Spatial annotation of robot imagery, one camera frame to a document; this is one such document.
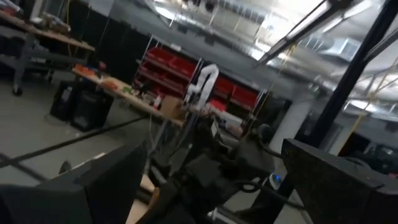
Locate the red storage bin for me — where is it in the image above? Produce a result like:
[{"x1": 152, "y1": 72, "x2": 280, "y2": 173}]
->
[
  {"x1": 166, "y1": 73, "x2": 191, "y2": 93},
  {"x1": 233, "y1": 85, "x2": 259, "y2": 109},
  {"x1": 146, "y1": 46, "x2": 175, "y2": 65},
  {"x1": 214, "y1": 76, "x2": 238, "y2": 95},
  {"x1": 140, "y1": 62, "x2": 169, "y2": 81},
  {"x1": 169, "y1": 57, "x2": 197, "y2": 76}
]

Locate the black rig post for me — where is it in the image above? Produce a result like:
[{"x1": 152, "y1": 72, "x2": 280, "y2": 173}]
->
[{"x1": 306, "y1": 0, "x2": 398, "y2": 147}]

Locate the wooden workbench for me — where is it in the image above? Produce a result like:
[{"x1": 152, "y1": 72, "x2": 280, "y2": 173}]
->
[
  {"x1": 71, "y1": 65, "x2": 188, "y2": 129},
  {"x1": 0, "y1": 8, "x2": 96, "y2": 96}
]

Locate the white pillar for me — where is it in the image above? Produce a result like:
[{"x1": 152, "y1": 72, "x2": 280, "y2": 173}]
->
[{"x1": 269, "y1": 98, "x2": 315, "y2": 154}]

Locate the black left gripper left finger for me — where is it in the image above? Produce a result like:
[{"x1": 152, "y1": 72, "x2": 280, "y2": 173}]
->
[{"x1": 55, "y1": 141, "x2": 149, "y2": 224}]

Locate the black floor box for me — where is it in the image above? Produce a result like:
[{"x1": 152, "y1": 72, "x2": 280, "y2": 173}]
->
[
  {"x1": 70, "y1": 88, "x2": 114, "y2": 132},
  {"x1": 49, "y1": 80, "x2": 78, "y2": 123}
]

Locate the metal shelf rack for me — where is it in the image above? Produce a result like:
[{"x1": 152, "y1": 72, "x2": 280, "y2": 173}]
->
[{"x1": 132, "y1": 33, "x2": 269, "y2": 133}]

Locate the ceiling light fixture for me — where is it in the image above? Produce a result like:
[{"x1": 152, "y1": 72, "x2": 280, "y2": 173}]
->
[{"x1": 257, "y1": 0, "x2": 374, "y2": 67}]

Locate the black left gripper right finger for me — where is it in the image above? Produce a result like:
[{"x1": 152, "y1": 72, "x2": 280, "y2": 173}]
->
[{"x1": 281, "y1": 138, "x2": 386, "y2": 224}]

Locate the cardboard box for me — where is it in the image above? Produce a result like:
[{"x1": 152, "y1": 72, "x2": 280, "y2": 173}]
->
[{"x1": 159, "y1": 94, "x2": 185, "y2": 121}]

